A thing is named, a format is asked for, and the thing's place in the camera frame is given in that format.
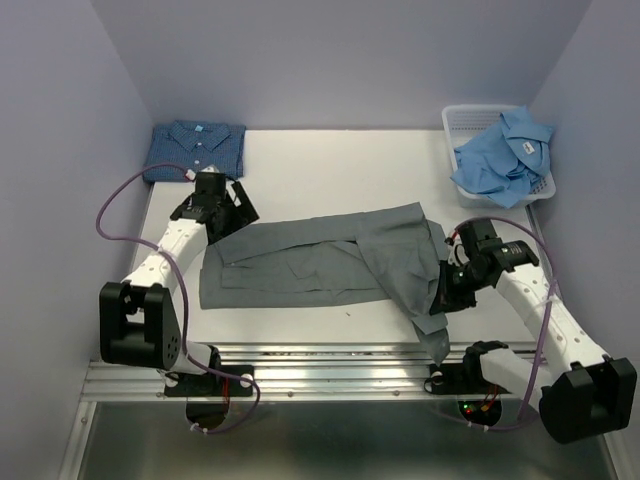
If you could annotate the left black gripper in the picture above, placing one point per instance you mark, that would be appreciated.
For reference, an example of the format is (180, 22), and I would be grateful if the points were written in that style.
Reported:
(243, 215)

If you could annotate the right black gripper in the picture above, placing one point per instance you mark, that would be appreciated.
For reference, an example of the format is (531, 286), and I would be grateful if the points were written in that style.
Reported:
(446, 299)

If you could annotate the grey long sleeve shirt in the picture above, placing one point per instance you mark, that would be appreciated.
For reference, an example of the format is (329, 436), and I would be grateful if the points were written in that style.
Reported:
(391, 254)

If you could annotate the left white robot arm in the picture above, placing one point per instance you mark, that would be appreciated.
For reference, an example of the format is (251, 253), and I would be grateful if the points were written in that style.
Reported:
(144, 318)

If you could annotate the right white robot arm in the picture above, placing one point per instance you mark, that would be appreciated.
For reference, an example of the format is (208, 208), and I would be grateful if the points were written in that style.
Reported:
(572, 384)

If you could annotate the folded blue checkered shirt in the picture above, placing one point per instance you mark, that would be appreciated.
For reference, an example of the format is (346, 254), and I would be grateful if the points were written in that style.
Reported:
(194, 145)

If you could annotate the light blue shirt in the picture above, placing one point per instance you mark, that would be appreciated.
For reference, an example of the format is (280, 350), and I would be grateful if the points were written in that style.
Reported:
(505, 160)

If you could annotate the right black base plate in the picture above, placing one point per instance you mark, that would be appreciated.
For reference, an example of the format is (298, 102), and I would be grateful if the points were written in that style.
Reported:
(459, 379)

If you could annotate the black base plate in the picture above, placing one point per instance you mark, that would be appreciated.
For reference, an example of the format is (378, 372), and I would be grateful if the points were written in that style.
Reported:
(459, 379)
(234, 383)

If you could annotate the aluminium mounting rail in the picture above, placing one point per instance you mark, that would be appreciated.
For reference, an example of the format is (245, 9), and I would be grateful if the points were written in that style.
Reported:
(363, 352)

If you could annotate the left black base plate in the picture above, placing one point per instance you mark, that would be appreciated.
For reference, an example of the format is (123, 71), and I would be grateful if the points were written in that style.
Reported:
(234, 383)

